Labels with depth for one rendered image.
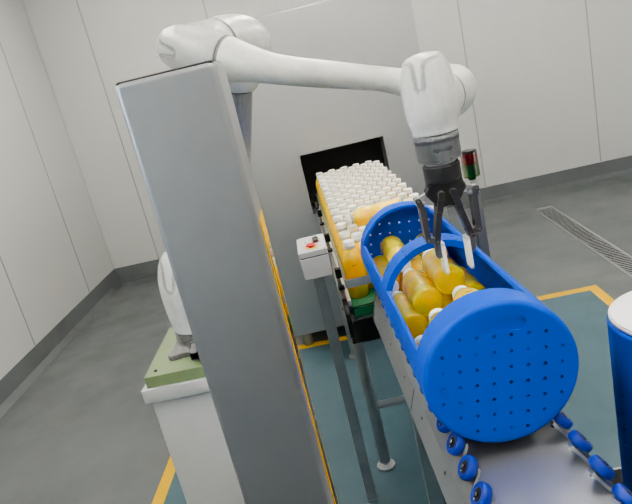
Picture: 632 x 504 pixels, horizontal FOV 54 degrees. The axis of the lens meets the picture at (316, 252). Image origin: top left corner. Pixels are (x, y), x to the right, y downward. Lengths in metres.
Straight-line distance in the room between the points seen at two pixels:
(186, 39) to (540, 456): 1.11
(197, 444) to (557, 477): 0.94
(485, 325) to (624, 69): 5.76
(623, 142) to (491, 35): 1.70
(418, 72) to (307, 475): 0.90
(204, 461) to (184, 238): 1.42
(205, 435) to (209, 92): 1.42
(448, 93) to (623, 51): 5.58
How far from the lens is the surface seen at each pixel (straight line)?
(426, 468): 2.27
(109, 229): 6.73
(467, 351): 1.13
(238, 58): 1.38
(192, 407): 1.69
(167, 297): 1.65
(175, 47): 1.46
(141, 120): 0.38
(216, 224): 0.38
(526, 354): 1.17
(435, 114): 1.21
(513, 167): 6.50
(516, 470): 1.22
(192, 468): 1.80
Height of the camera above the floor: 1.68
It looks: 16 degrees down
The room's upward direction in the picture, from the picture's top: 14 degrees counter-clockwise
